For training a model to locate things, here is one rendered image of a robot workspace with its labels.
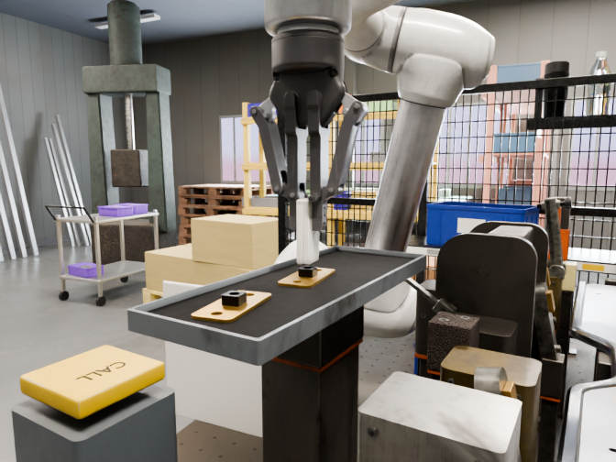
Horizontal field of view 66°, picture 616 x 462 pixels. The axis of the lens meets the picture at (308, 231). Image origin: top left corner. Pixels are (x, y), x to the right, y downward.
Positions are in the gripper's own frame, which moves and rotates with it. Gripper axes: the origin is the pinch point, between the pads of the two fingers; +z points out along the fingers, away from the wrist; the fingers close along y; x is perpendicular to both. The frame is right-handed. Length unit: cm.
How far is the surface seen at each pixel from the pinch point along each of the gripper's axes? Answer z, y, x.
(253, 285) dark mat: 5.3, 4.0, 5.1
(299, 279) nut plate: 5.0, 0.2, 1.9
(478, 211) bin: 7, -13, -103
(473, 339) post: 13.0, -17.2, -9.0
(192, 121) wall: -87, 512, -692
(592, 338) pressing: 21, -34, -40
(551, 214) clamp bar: 3, -29, -63
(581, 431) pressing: 21.3, -28.6, -7.8
